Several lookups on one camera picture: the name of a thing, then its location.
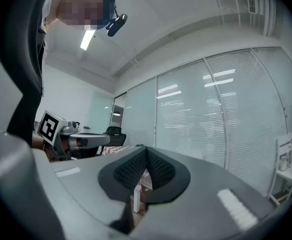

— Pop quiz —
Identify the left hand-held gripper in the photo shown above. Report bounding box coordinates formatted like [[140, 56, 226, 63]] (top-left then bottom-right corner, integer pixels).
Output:
[[37, 110, 111, 160]]

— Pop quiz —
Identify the glass partition with blinds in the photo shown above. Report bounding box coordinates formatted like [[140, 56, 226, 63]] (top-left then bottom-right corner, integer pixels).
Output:
[[122, 47, 292, 200]]

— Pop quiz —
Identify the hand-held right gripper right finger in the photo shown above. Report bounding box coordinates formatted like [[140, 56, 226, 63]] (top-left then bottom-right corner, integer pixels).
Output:
[[130, 145, 276, 240]]

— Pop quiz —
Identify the person's head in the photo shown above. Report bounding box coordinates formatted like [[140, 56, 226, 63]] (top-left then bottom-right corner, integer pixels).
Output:
[[55, 0, 117, 31]]

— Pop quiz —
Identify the black mesh office chair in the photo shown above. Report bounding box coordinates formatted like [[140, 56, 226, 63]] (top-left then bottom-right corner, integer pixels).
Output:
[[102, 125, 127, 149]]

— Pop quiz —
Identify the ceiling light panel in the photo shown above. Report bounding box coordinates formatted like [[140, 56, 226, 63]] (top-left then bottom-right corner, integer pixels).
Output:
[[79, 29, 96, 51]]

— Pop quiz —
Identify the red checkered cloth table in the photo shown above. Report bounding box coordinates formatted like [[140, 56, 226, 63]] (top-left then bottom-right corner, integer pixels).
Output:
[[101, 145, 154, 214]]

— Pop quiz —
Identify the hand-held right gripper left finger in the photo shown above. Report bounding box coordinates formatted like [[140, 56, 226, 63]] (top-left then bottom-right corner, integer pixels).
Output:
[[49, 145, 148, 235]]

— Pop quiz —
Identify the black head-worn camera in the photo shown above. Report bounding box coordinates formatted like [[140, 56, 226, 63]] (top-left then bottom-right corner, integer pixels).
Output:
[[105, 13, 128, 37]]

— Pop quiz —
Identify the person's black shirt torso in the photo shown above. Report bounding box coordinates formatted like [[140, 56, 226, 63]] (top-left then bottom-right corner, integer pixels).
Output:
[[0, 0, 59, 149]]

